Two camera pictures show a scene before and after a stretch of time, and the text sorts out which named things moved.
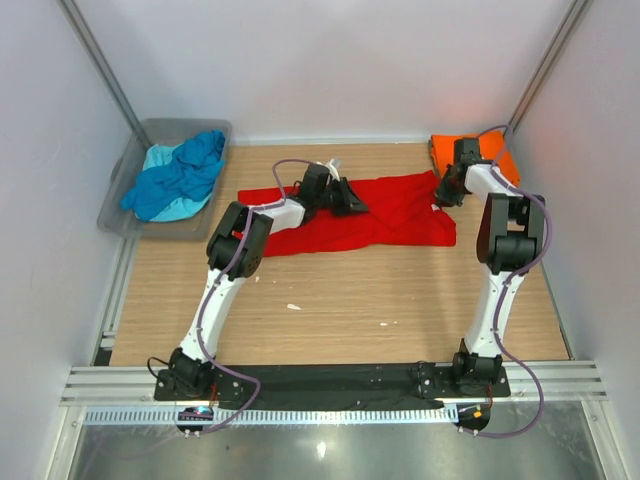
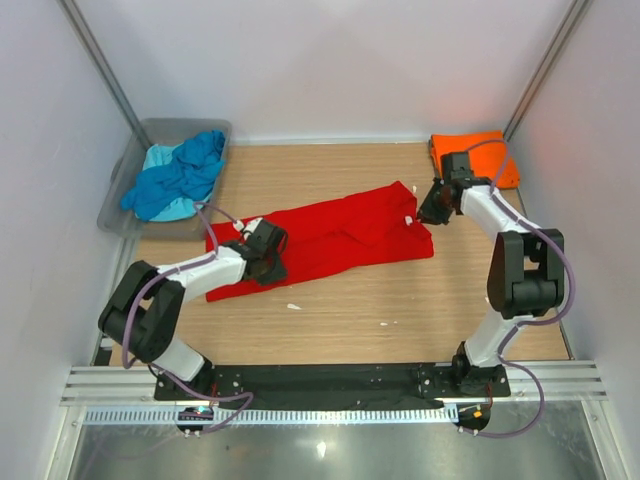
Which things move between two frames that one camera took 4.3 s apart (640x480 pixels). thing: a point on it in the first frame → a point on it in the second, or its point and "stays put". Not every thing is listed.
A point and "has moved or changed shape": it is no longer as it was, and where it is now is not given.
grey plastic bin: [127, 168] stays put
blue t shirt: [189, 176] stays put
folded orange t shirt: [493, 150] stays put
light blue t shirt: [181, 209] stays put
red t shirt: [402, 211] has moved or changed shape
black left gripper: [349, 203] → [278, 272]
